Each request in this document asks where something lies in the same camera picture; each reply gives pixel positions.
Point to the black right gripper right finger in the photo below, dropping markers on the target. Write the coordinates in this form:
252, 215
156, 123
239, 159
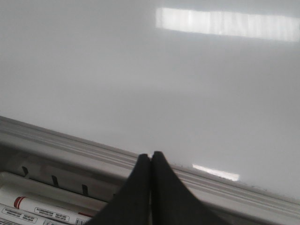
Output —
171, 201

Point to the red capped whiteboard marker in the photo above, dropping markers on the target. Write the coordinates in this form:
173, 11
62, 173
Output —
49, 206

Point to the black capped whiteboard marker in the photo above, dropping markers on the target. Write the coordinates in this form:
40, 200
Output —
42, 216

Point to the white whiteboard with grey frame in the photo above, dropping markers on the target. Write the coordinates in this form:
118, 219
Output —
88, 85

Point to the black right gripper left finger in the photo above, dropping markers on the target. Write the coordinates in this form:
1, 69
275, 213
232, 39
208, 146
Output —
131, 205

